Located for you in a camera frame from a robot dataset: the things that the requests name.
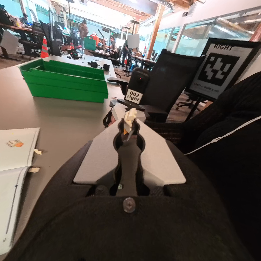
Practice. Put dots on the white and orange lego assembly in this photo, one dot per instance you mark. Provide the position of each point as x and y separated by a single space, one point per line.
128 118

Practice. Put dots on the green tote bag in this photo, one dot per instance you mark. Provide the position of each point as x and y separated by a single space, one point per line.
89 43

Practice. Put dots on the black mesh office chair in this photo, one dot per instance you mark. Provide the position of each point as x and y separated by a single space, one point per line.
173 77

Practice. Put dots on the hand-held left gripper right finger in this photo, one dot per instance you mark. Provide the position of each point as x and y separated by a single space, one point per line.
163 163

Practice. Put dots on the person's right hand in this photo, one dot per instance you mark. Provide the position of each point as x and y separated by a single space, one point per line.
112 122

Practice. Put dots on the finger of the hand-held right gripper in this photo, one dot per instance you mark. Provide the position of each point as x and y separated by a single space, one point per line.
141 116
119 112

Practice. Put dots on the black power adapter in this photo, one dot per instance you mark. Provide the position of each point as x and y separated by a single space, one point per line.
93 64
106 67

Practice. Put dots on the black floor lamp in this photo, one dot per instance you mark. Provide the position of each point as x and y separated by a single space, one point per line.
70 24
134 21

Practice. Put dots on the person's torso black sweater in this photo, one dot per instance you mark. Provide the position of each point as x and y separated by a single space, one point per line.
234 122

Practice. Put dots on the white panel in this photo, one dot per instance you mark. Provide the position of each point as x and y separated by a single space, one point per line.
8 42

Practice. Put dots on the framed marker sign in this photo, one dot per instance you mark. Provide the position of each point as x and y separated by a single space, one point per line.
218 69

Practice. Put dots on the small beige lego piece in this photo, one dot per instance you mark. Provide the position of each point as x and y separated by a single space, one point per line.
38 152
34 169

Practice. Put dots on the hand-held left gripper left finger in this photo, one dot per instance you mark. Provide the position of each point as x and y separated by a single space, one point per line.
95 163

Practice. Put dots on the open instruction booklet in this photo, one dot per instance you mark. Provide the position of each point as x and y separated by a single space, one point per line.
16 155

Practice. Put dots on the black high-back chair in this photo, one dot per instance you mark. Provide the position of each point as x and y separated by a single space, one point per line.
50 38

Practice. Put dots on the orange traffic cone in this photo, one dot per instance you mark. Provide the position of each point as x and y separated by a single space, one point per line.
44 49

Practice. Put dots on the green plastic bin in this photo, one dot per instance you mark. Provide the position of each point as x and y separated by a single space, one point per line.
67 89

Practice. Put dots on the wooden post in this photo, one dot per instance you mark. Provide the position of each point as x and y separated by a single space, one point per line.
156 30

